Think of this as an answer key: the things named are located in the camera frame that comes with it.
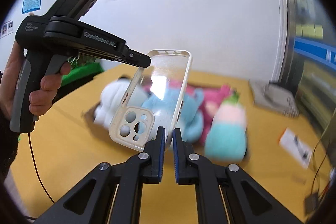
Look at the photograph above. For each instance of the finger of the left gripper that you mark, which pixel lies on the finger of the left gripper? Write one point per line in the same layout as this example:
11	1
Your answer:
136	59

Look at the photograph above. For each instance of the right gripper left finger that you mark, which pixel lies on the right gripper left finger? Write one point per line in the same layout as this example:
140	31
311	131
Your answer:
111	193

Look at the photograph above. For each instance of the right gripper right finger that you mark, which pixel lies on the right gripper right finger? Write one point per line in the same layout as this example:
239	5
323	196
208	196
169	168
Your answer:
225	194

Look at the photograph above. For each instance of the beige clear phone case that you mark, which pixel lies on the beige clear phone case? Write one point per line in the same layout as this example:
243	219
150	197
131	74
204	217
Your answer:
131	125

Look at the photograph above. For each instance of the pink green plush pig toy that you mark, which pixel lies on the pink green plush pig toy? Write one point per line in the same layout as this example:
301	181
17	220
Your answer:
227	138

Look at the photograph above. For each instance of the left human hand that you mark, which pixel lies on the left human hand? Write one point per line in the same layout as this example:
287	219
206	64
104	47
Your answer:
40	100

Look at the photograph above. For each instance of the green cloth table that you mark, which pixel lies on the green cloth table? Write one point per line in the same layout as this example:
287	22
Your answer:
78	73

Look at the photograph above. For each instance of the white panda plush toy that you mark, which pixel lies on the white panda plush toy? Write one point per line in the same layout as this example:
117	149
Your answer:
112	95

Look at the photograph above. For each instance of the black power adapter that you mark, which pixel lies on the black power adapter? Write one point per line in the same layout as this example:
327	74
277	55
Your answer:
311	203

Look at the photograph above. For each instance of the brown cardboard box tray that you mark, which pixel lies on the brown cardboard box tray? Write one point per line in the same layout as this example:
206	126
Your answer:
94	120

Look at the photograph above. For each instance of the white paper card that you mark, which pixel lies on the white paper card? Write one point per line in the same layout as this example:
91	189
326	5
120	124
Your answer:
296	148

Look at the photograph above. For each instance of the pink plush bear toy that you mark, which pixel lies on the pink plush bear toy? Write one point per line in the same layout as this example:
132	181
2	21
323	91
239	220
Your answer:
197	112

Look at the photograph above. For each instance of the grey cloth bag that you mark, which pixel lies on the grey cloth bag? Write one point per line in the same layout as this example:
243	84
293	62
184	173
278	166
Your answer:
273	97

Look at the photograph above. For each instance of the yellow sticky notes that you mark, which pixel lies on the yellow sticky notes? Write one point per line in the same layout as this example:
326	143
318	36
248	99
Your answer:
309	31

